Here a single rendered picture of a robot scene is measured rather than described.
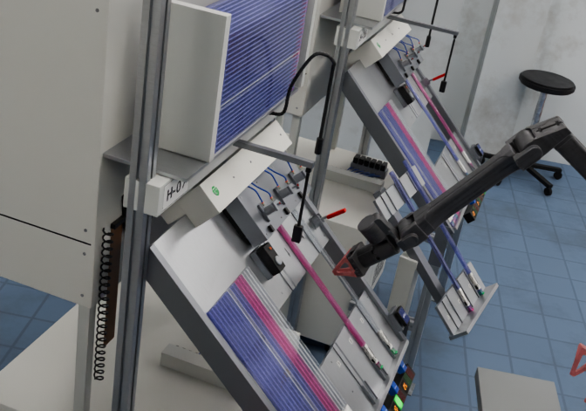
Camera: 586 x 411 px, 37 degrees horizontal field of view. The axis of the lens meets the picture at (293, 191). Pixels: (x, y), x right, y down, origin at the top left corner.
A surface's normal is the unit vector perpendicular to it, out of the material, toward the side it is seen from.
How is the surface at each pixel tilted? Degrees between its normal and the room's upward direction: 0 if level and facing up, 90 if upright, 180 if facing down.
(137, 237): 90
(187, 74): 90
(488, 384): 0
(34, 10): 90
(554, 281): 0
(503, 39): 90
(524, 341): 0
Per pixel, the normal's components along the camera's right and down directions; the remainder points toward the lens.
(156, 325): 0.15, -0.88
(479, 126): -0.12, 0.43
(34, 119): -0.34, 0.37
